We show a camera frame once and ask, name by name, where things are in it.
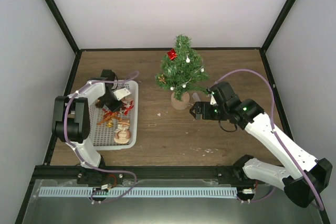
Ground cinnamon stick bundle ornament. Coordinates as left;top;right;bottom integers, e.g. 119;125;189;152
97;108;121;128

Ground red ribbon bow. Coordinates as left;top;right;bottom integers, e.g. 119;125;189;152
122;100;134;116

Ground white slotted cable duct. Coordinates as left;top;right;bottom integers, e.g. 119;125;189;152
38;187;237;199

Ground wooden snowman figurine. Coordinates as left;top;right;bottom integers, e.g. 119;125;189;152
114;119;131;144

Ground clear plastic battery box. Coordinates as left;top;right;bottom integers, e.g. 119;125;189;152
192;92;201;102

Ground white ball string lights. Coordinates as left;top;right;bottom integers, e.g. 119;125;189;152
170;56;205;91

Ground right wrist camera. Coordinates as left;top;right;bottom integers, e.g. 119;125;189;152
207;89;217;105

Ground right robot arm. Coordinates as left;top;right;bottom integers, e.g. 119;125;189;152
190;82;332;208

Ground black aluminium front rail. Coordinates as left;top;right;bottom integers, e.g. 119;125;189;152
31;165;252;185

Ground gold bow ornament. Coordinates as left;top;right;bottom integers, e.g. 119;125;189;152
158;74;166;84

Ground red gift box ornament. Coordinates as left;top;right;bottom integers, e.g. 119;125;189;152
167;48;177;61

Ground small green christmas tree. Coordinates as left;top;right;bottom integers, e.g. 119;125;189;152
155;34;209;110

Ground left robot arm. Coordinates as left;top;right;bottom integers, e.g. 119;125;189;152
52;69;128;184

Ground white perforated plastic basket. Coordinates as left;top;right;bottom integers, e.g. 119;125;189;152
89;81;139;151

